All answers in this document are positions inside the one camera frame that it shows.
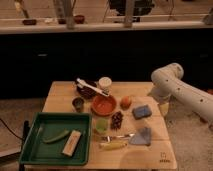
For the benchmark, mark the green plastic tray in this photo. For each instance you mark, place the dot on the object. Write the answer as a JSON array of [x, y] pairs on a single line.
[[48, 135]]

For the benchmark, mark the small dark cup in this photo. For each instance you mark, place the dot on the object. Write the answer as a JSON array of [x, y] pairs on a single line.
[[78, 104]]

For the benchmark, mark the orange peach fruit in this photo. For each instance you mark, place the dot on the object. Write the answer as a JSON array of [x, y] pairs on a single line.
[[125, 102]]

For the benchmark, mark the green cucumber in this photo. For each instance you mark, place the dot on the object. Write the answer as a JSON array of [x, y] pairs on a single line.
[[56, 138]]

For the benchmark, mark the light green cup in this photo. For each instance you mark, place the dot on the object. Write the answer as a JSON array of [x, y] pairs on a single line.
[[101, 125]]

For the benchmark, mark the yellow corn cob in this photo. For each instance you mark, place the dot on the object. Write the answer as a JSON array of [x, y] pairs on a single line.
[[113, 145]]

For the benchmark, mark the white cup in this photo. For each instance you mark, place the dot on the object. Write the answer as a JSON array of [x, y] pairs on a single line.
[[105, 83]]

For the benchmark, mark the wooden block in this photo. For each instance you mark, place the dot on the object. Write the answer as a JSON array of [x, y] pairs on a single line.
[[71, 143]]

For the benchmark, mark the dark grape bunch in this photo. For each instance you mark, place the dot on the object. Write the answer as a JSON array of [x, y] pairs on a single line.
[[116, 121]]

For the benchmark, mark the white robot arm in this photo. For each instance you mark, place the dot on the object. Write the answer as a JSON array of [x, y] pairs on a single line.
[[168, 81]]

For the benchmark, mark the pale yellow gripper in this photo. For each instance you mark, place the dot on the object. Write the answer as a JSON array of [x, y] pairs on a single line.
[[164, 108]]

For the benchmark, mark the blue cloth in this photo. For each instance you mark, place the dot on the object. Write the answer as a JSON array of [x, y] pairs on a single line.
[[141, 137]]

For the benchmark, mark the blue sponge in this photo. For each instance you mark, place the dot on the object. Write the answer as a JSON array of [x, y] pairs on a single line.
[[141, 112]]

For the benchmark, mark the dark bowl on shelf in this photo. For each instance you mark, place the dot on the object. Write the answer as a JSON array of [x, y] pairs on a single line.
[[29, 22]]

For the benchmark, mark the red bowl on shelf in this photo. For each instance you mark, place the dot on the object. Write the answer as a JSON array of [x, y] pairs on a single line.
[[79, 19]]

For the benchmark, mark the dark brown bowl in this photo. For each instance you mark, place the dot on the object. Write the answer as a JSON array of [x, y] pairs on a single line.
[[86, 92]]

